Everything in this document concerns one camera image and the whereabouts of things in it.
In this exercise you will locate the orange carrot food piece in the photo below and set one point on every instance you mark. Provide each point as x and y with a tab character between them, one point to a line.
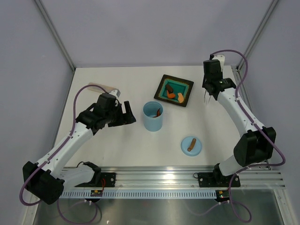
171	95

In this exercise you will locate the right aluminium frame post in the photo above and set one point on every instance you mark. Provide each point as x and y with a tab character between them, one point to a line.
261	27

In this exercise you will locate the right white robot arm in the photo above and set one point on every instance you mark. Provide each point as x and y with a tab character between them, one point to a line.
256	140

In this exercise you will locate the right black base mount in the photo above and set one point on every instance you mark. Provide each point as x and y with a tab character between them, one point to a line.
213	179

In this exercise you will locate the tan orange food slice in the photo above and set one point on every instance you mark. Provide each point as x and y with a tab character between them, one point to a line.
180	98

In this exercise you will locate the left aluminium frame post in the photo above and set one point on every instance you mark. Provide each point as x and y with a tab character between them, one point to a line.
47	19

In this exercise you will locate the light blue lid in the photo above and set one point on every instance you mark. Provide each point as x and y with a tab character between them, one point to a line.
185	143

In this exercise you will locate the aluminium front rail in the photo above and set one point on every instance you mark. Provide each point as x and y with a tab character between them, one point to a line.
183	177

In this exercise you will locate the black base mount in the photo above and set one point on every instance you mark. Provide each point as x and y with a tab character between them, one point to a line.
99	179
213	179

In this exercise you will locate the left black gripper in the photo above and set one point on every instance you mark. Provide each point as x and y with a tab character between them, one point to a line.
124	118

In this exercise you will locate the light blue cup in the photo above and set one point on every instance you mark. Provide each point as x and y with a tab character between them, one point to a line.
149	111

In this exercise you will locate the dark brown food piece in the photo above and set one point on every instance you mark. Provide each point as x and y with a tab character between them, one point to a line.
169	88

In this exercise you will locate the beige chopstick case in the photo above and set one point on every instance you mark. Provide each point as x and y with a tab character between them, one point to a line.
100	87

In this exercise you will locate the white slotted cable duct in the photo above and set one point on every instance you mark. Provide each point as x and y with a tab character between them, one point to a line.
138	194

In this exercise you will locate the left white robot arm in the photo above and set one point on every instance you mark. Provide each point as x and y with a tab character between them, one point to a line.
46	179

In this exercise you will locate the dark square teal plate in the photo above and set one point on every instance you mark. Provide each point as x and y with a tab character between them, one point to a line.
179	85

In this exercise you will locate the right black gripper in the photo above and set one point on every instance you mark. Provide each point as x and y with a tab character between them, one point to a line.
204	81

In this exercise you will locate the aluminium frame post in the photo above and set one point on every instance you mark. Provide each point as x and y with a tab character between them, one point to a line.
47	19
261	27

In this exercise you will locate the orange shrimp food piece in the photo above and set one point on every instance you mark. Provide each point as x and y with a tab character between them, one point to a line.
158	113

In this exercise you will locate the brown lid handle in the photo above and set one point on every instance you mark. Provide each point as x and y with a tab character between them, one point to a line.
192	144

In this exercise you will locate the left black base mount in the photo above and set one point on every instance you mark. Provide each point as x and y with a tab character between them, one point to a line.
99	179

